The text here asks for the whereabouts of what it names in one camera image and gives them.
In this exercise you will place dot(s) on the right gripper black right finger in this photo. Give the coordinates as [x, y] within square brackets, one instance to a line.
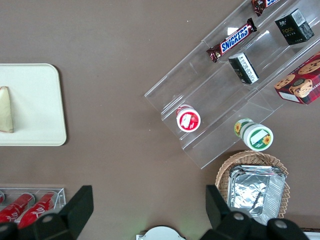
[225, 225]

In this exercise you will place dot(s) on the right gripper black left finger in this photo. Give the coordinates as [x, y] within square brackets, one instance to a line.
[62, 225]

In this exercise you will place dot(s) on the triangular sandwich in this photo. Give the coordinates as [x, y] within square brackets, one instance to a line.
[6, 112]

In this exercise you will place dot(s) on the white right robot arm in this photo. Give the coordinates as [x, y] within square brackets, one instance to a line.
[160, 233]

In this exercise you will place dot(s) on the light wicker basket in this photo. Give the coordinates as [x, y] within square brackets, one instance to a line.
[225, 170]

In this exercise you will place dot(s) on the cream plastic tray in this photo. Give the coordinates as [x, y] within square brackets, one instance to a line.
[37, 105]

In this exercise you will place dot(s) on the clear acrylic bottle rack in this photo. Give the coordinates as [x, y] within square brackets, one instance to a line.
[61, 197]

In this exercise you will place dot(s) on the red cola bottle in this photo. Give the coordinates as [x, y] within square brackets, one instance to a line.
[1, 197]
[15, 207]
[37, 210]

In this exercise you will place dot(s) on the aluminium foil container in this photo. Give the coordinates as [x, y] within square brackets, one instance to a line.
[252, 192]

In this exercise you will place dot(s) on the green lid cup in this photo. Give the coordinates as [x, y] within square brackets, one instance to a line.
[257, 137]

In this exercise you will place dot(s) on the red lid cup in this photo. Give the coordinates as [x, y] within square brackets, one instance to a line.
[188, 120]

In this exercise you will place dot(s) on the clear acrylic stepped stand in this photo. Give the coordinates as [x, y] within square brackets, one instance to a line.
[212, 95]

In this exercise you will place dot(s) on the small black box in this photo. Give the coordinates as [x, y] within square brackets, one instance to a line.
[293, 27]
[243, 68]

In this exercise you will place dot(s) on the red cookie box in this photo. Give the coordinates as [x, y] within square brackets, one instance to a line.
[302, 82]

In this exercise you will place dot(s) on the Snickers bar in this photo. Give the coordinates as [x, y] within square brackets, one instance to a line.
[233, 40]
[262, 5]

